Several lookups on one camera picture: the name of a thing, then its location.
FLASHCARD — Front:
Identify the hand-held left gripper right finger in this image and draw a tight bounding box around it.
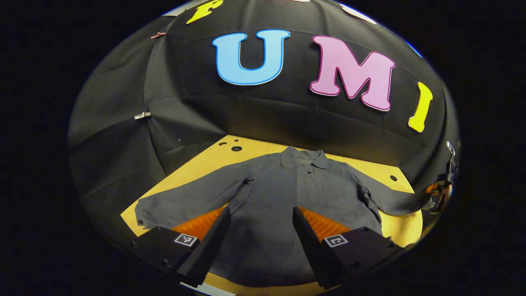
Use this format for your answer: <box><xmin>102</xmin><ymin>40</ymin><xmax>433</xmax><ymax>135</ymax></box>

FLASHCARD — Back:
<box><xmin>292</xmin><ymin>206</ymin><xmax>406</xmax><ymax>289</ymax></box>

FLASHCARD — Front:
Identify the grey button-up shirt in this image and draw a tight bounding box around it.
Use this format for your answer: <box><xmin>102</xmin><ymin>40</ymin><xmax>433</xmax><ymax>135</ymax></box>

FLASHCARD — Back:
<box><xmin>135</xmin><ymin>145</ymin><xmax>436</xmax><ymax>287</ymax></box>

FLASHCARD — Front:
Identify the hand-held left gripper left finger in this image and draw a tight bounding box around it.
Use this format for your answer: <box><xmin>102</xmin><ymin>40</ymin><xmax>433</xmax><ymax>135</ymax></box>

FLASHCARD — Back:
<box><xmin>129</xmin><ymin>206</ymin><xmax>232</xmax><ymax>288</ymax></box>

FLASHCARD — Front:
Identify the black backdrop cloth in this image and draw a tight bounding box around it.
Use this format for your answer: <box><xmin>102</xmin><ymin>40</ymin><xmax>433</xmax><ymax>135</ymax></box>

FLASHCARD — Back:
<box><xmin>68</xmin><ymin>0</ymin><xmax>461</xmax><ymax>247</ymax></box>

